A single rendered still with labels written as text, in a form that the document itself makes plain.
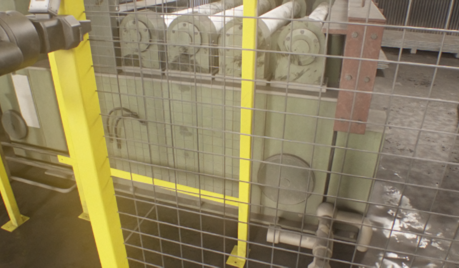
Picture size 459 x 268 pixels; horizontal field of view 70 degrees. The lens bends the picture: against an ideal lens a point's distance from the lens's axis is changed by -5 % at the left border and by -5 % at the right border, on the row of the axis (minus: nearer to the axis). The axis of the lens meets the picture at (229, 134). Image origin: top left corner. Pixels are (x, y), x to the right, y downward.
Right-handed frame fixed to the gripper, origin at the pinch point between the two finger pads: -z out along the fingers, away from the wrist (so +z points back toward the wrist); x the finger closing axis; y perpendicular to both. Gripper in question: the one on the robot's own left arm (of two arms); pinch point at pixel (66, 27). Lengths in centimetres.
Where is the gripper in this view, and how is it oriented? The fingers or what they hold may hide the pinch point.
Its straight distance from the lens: 70.2
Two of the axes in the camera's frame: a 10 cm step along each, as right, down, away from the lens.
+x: 9.6, 1.3, -2.6
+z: -2.9, 4.2, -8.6
